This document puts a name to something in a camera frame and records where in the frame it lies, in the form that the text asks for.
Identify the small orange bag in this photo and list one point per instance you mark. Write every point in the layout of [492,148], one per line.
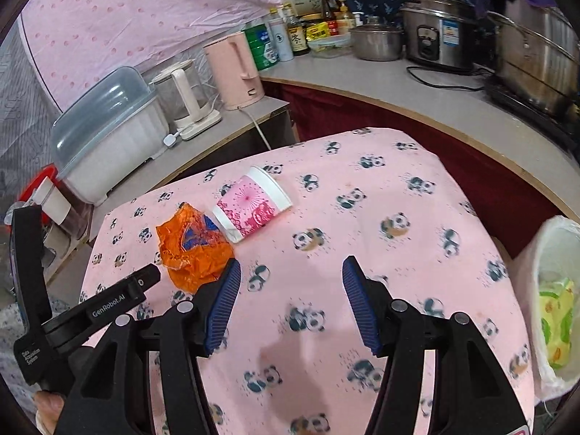
[190,253]

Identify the large steel steamer pot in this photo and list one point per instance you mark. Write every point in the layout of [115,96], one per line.
[530,54]

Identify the white power plug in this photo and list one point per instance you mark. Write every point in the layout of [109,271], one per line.
[172,139]

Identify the dark bottle with yellow cap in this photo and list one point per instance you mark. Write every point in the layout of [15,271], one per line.
[324,7]

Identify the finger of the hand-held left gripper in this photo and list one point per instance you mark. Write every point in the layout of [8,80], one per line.
[147,281]

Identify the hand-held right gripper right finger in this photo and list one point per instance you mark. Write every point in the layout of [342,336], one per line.
[360,308]

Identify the green and yellow packet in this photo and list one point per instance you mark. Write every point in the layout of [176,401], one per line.
[559,321]

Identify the soy sauce bottle white label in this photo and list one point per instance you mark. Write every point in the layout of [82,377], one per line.
[297,38]

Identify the green tin can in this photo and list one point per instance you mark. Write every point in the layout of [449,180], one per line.
[260,50]

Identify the black induction cooker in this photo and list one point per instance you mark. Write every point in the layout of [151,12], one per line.
[512,95]

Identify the pink paper cup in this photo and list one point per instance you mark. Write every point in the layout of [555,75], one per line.
[253,208]

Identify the bin with white liner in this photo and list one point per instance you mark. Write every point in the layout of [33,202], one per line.
[530,281]

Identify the white carton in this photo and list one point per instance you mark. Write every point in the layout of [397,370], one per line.
[299,0]

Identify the small steel pot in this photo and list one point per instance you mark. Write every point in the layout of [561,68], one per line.
[376,43]

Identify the red plastic container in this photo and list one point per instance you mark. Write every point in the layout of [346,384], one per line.
[36,181]

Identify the white box with clear lid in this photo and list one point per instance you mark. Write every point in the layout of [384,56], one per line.
[118,145]

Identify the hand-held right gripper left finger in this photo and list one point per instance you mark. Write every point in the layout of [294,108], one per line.
[222,308]

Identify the person's left hand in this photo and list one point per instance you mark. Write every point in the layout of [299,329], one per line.
[50,412]

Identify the pink panda print cloth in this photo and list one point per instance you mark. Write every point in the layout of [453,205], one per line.
[340,217]

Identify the steel rice cooker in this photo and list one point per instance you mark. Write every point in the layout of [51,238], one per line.
[435,36]

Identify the red cloth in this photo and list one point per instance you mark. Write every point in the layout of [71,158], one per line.
[453,145]

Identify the yellow seasoning packet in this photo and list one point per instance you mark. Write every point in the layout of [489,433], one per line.
[318,31]

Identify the jar with white lid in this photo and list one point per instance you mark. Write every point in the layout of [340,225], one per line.
[59,208]

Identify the white and blue tumbler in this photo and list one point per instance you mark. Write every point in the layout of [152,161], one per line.
[280,40]

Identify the pink electric kettle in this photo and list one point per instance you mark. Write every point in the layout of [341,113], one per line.
[231,68]

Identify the yellow sauce bottle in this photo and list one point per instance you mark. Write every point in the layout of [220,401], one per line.
[346,18]

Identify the pink dotted curtain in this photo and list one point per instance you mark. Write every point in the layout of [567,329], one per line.
[136,9]

